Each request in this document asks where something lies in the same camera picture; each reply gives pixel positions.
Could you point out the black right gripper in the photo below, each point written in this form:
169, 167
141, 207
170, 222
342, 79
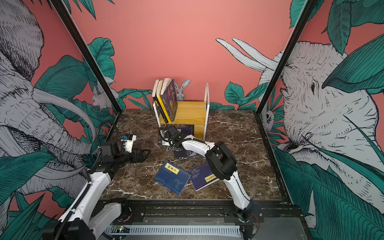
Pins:
174, 146

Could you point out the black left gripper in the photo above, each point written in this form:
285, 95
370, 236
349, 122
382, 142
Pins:
140, 158

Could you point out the dark wolf eye book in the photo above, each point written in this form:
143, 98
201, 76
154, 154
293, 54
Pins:
181, 154

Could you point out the blue book yellow label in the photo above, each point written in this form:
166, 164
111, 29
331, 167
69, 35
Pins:
172, 177
202, 177

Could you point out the purple portrait cover book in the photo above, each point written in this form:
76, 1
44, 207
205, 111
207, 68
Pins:
169, 96

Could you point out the yellow cartoon cover book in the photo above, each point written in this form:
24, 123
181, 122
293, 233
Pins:
162, 102

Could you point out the black book with gold title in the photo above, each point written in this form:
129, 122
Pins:
157, 86

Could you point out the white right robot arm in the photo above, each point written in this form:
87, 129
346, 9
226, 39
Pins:
222, 162

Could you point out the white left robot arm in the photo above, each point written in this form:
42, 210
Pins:
77, 223

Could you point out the purple book on lower shelf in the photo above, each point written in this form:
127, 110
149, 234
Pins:
184, 130

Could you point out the white wooden book rack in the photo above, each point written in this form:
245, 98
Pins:
189, 112

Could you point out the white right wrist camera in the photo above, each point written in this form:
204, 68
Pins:
164, 143

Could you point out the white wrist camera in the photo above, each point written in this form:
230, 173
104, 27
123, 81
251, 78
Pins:
128, 141
164, 143

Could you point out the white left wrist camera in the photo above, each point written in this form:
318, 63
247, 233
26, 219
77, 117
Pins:
128, 141

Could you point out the black corner frame post left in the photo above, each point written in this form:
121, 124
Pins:
66, 18

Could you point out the black corner frame post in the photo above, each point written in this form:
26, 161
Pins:
66, 18
302, 21

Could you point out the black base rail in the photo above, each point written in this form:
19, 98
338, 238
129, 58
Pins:
199, 209

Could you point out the black corner frame post right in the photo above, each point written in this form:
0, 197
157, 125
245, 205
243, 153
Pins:
302, 21

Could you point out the white slotted cable duct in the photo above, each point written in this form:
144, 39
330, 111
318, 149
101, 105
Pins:
180, 230

